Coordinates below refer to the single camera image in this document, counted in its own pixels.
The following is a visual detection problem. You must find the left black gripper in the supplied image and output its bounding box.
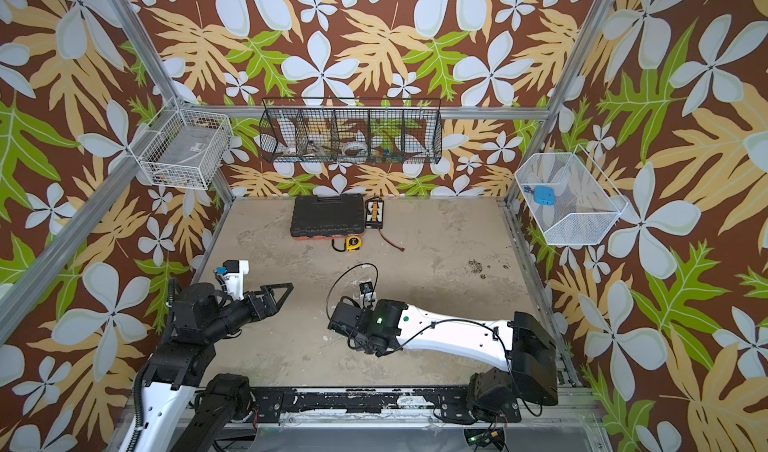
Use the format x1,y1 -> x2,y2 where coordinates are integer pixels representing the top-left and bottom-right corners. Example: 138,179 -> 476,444
204,281 -> 293,345

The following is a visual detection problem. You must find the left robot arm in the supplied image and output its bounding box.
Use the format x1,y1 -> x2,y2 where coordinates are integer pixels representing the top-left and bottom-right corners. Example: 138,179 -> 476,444
120,281 -> 294,451

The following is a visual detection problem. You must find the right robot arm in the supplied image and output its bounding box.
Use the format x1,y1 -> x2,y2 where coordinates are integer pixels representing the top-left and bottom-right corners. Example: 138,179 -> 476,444
326,296 -> 559,425

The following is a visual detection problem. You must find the yellow tape measure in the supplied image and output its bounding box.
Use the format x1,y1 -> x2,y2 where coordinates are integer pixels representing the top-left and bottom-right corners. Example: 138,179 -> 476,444
345,235 -> 362,252

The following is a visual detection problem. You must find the black tool case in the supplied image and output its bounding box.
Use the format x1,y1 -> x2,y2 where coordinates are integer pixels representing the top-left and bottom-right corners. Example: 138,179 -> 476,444
290,194 -> 366,239

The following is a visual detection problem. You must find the black battery holder box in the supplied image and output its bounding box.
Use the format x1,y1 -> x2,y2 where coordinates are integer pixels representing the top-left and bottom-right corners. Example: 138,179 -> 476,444
365,197 -> 384,230

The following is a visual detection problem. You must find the tape roll in basket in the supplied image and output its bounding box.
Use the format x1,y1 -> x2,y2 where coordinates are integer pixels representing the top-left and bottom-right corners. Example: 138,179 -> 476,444
341,141 -> 368,157

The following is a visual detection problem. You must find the blue object in basket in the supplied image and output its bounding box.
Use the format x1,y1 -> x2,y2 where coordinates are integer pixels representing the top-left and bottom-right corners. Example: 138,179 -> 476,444
533,185 -> 557,206

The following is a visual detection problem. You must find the white mesh basket right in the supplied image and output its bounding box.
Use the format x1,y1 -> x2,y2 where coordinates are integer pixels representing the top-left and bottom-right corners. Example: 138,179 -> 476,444
515,152 -> 629,248

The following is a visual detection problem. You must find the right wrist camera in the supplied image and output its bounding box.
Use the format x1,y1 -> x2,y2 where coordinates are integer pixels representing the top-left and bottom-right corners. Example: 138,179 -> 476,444
359,281 -> 377,309

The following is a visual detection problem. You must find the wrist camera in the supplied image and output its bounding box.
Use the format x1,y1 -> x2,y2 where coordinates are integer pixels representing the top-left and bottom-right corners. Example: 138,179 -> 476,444
214,260 -> 249,301
359,281 -> 377,309

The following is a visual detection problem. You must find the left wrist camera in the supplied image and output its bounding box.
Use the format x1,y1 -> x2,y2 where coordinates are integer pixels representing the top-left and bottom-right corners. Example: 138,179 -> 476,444
214,260 -> 249,301

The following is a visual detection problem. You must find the red cable piece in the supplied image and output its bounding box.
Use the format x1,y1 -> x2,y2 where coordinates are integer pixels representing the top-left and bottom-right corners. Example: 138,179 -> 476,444
377,228 -> 407,253

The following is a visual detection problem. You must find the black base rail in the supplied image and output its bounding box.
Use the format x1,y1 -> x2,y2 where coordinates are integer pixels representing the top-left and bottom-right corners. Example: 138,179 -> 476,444
251,385 -> 522,425

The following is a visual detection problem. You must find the white wire basket left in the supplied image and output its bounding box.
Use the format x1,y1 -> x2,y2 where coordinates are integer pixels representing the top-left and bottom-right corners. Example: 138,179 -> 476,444
130,99 -> 233,190

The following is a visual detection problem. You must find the black wire basket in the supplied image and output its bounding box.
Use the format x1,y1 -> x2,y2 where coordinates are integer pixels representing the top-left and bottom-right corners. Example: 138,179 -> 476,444
256,97 -> 444,165

